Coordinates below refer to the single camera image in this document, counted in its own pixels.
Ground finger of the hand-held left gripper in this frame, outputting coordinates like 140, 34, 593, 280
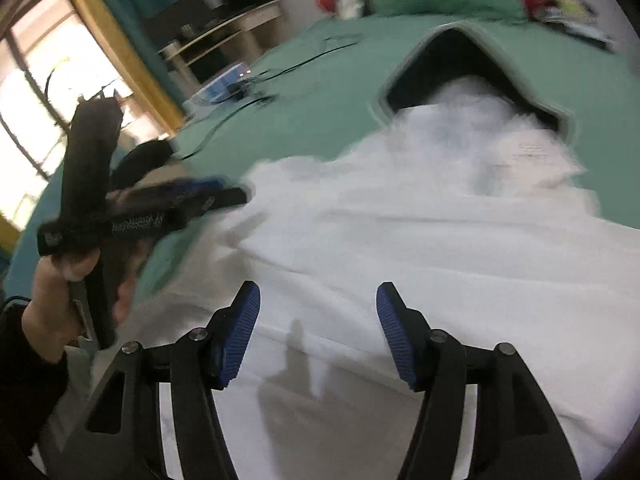
114, 176, 227, 211
160, 186, 250, 231

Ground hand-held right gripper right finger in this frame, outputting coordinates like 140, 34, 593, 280
375, 281, 583, 480

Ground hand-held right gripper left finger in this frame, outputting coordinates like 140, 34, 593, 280
50, 280, 262, 480

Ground white garment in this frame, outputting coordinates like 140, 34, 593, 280
120, 76, 638, 480

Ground person's left forearm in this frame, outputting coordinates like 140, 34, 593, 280
0, 297, 71, 480

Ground tan and black clothes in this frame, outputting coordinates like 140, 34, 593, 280
111, 141, 174, 192

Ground person's left hand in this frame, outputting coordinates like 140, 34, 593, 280
29, 247, 140, 361

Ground window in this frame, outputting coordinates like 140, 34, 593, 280
0, 0, 137, 221

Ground blue and white box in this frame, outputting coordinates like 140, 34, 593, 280
182, 62, 251, 112

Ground yellow curtain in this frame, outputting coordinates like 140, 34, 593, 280
57, 0, 187, 137

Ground green bed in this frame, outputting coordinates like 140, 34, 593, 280
4, 10, 623, 311

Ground wooden desk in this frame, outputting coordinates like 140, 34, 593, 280
159, 0, 284, 87

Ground teal curtain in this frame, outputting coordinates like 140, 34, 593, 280
77, 0, 174, 97

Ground black box on desk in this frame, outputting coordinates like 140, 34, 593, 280
145, 0, 217, 43

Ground black garment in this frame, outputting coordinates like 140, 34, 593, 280
380, 25, 577, 133

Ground stack of books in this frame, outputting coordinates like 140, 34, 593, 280
540, 0, 615, 48

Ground black cable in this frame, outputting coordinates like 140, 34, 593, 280
176, 34, 364, 162

